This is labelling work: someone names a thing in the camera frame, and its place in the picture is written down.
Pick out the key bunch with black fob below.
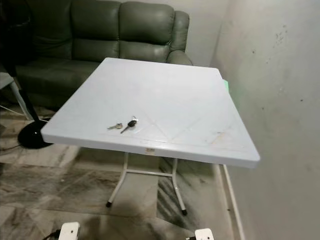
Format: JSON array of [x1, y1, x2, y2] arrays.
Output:
[[107, 116, 138, 134]]

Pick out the black standing fan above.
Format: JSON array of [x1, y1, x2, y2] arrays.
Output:
[[0, 0, 53, 149]]

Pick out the small white side table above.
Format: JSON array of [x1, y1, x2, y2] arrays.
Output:
[[0, 72, 33, 121]]

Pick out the green leather sofa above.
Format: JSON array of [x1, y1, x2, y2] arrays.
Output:
[[12, 0, 193, 108]]

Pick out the white folding table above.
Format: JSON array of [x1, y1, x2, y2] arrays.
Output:
[[40, 56, 262, 217]]

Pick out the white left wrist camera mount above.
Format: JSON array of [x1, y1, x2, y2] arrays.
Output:
[[58, 222, 81, 240]]

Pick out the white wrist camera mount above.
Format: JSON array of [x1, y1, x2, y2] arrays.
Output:
[[194, 228, 215, 240], [58, 222, 81, 240]]

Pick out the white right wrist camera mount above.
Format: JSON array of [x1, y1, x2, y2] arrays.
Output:
[[194, 228, 215, 240]]

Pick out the white wall conduit pipe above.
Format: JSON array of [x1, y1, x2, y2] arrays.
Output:
[[222, 164, 246, 240]]

